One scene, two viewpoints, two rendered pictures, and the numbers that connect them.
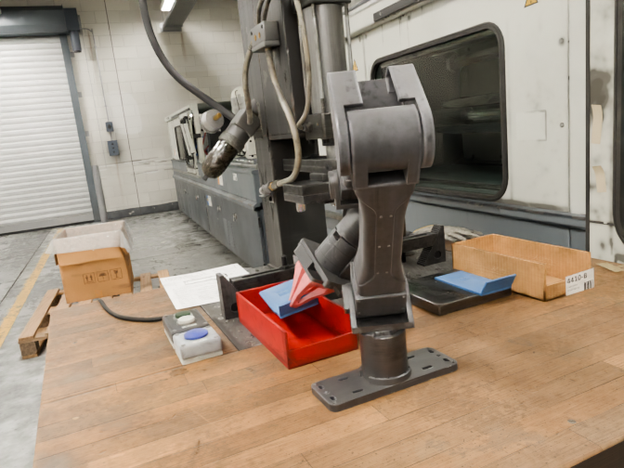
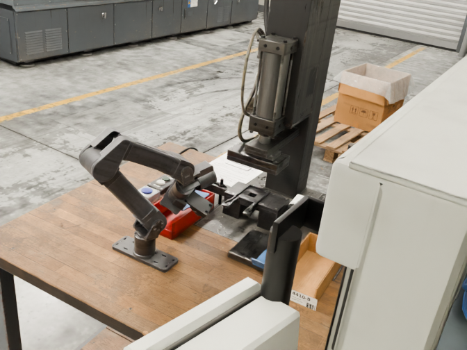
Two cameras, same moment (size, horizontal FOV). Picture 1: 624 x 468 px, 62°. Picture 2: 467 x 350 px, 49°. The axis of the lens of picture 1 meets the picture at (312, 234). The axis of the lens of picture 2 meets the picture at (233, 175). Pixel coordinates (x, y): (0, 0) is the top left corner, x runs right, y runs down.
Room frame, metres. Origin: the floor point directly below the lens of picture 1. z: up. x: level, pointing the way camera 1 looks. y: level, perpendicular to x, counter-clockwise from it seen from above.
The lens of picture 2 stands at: (0.06, -1.17, 1.81)
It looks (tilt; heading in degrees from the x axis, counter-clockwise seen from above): 27 degrees down; 50
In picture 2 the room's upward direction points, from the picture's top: 6 degrees clockwise
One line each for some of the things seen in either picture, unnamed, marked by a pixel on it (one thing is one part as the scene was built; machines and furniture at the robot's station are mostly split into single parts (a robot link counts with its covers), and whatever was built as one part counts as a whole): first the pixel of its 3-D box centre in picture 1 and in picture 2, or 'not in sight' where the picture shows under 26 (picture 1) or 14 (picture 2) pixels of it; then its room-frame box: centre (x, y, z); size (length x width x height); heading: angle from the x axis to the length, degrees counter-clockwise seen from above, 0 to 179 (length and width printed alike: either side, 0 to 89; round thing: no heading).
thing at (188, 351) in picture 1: (199, 351); (146, 198); (0.82, 0.21, 0.90); 0.07 x 0.07 x 0.06; 24
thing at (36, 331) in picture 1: (107, 306); (356, 136); (3.86, 1.62, 0.07); 1.20 x 1.00 x 0.14; 17
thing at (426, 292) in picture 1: (448, 290); (264, 251); (0.98, -0.25, 0.91); 0.17 x 0.16 x 0.02; 114
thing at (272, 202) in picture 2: not in sight; (256, 196); (1.09, -0.07, 0.98); 0.20 x 0.10 x 0.01; 114
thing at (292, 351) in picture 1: (291, 318); (179, 210); (0.86, 0.05, 0.93); 0.25 x 0.12 x 0.06; 24
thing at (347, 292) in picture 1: (376, 305); (147, 223); (0.67, -0.08, 1.00); 0.09 x 0.06 x 0.06; 89
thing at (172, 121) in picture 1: (211, 139); not in sight; (8.02, 1.36, 1.24); 2.95 x 0.98 x 0.90; 20
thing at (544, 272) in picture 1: (517, 265); (312, 269); (1.02, -0.41, 0.93); 0.25 x 0.13 x 0.08; 24
